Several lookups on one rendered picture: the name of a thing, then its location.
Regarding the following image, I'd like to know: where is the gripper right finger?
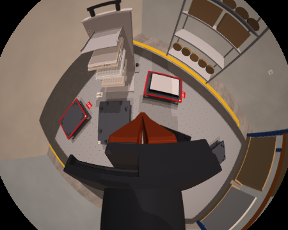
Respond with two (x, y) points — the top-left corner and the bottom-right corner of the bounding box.
(143, 112), (177, 144)

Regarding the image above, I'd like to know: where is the dark grey flat nest with red border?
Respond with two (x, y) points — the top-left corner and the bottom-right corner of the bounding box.
(59, 98), (92, 140)

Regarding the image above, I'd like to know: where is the white microplate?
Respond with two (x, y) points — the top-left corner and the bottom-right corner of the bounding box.
(95, 49), (125, 81)

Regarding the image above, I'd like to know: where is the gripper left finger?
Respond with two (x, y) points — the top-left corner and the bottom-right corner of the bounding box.
(108, 112), (143, 144)

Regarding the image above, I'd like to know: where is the grey shelf rack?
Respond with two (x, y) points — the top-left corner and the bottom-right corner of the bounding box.
(80, 11), (135, 93)

